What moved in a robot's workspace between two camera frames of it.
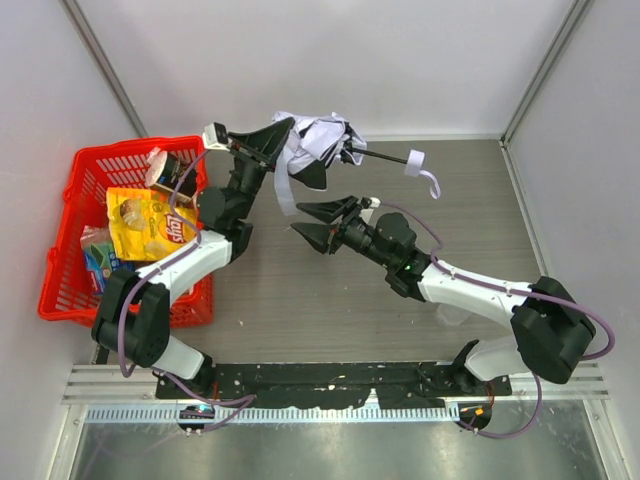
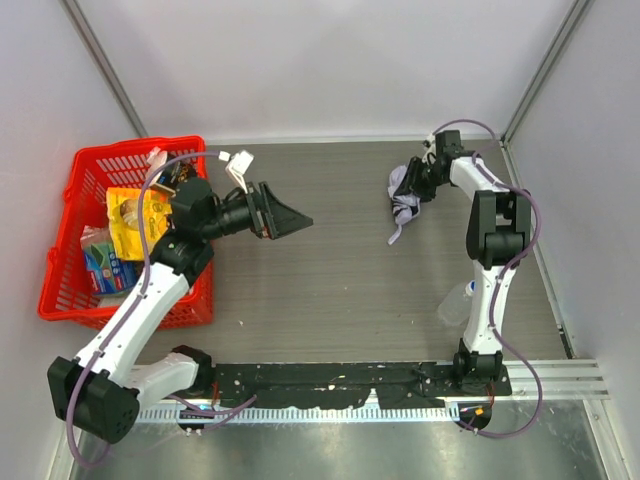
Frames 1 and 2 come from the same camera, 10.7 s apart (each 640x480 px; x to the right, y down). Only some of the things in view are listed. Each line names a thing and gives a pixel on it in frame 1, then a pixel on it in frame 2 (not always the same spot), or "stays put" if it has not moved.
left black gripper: (248, 155) → (256, 210)
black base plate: (328, 385) stays put
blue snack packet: (101, 262) stays put
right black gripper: (341, 226) → (420, 177)
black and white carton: (163, 171) stays put
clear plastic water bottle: (451, 316) stays put
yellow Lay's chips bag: (143, 225) stays put
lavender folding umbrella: (316, 143) → (404, 208)
